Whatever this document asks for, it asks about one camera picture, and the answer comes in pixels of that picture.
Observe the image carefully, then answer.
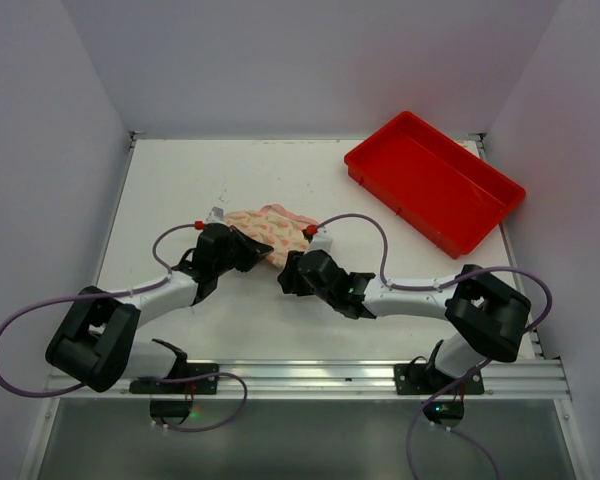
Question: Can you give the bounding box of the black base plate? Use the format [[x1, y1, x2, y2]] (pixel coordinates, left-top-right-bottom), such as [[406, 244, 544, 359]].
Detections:
[[129, 362, 219, 395], [393, 356, 485, 395]]

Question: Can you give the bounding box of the aluminium front rail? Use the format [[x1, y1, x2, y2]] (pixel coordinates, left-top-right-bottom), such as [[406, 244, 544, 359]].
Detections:
[[47, 357, 569, 401]]

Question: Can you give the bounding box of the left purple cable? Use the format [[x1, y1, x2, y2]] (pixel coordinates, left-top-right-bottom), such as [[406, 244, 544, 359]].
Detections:
[[0, 219, 249, 432]]

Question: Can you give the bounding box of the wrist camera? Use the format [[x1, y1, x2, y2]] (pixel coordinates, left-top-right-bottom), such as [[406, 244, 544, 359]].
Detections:
[[205, 206, 225, 225], [306, 232, 333, 253]]

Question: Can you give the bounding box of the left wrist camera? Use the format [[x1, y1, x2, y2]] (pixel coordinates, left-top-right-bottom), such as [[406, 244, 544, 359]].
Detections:
[[205, 206, 225, 225]]

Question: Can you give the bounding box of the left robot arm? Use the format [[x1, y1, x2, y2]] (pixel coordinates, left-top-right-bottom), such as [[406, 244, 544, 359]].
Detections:
[[45, 223, 273, 392]]

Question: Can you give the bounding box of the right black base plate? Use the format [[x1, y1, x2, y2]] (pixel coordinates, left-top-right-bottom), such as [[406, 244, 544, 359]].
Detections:
[[393, 356, 485, 395]]

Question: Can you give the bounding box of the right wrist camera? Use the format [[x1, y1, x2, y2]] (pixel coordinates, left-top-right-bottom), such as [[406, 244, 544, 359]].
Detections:
[[306, 232, 333, 253]]

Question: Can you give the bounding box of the red plastic tray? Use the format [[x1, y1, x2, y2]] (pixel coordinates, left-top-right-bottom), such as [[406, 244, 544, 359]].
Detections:
[[344, 111, 526, 259]]

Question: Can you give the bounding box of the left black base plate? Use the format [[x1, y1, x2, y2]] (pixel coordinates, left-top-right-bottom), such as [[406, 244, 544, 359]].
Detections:
[[129, 362, 219, 395]]

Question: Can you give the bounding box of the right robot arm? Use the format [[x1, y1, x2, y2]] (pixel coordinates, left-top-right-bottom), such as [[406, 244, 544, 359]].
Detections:
[[278, 250, 531, 379]]

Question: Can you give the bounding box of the floral fabric laundry bag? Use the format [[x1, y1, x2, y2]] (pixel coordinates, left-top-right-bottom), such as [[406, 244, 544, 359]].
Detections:
[[224, 210, 309, 269]]

